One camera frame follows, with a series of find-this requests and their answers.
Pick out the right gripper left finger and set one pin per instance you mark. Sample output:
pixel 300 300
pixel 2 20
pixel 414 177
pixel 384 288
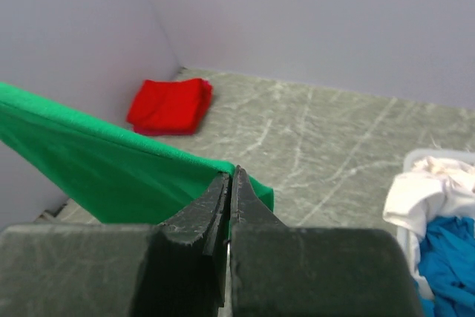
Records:
pixel 176 268

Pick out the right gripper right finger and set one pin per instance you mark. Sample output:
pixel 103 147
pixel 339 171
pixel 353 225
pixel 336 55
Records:
pixel 279 270

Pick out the green t shirt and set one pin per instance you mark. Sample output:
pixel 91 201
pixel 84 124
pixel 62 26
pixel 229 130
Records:
pixel 114 174

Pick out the folded red t shirt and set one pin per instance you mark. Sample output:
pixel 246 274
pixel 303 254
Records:
pixel 167 105

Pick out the blue crumpled t shirt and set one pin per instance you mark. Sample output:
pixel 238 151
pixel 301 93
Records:
pixel 447 264

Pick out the white crumpled t shirt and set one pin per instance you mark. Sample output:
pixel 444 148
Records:
pixel 434 187

